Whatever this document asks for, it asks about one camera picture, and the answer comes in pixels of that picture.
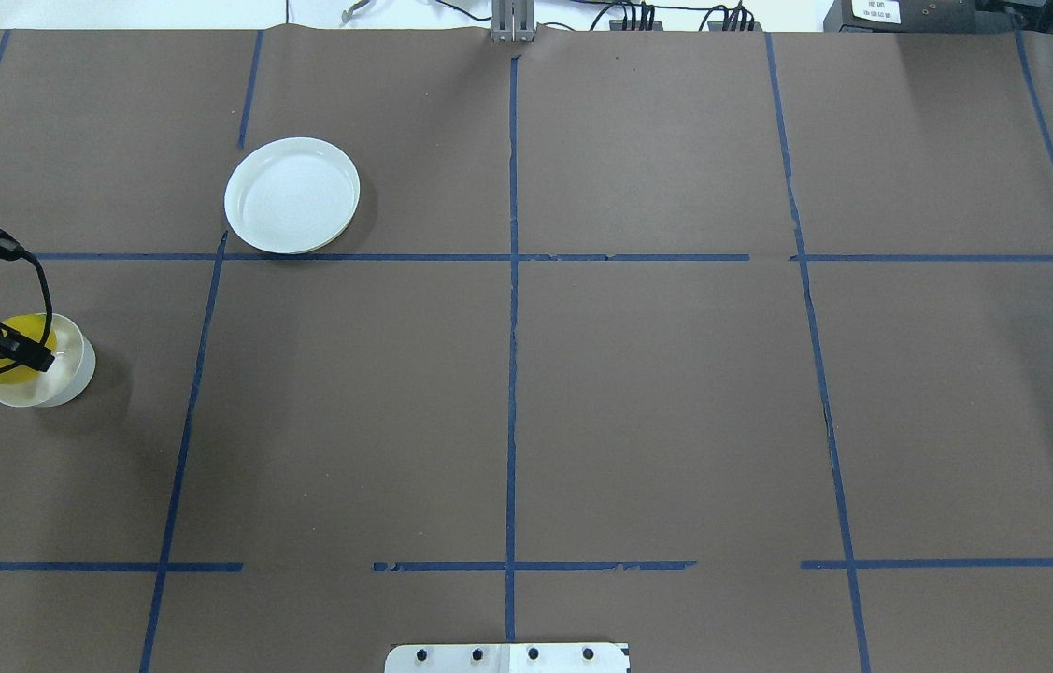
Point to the metal base plate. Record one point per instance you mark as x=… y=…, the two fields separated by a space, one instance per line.
x=510 y=657

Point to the white bowl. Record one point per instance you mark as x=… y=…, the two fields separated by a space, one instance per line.
x=72 y=369

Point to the yellow lemon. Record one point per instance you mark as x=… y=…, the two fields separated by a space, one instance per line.
x=32 y=325

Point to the black power box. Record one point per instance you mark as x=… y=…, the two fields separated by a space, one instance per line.
x=916 y=17

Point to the aluminium frame post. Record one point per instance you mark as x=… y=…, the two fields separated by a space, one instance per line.
x=513 y=21

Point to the white plate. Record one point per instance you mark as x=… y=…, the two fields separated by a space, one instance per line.
x=292 y=196

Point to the brown paper table cover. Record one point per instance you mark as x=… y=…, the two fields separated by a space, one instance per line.
x=735 y=349

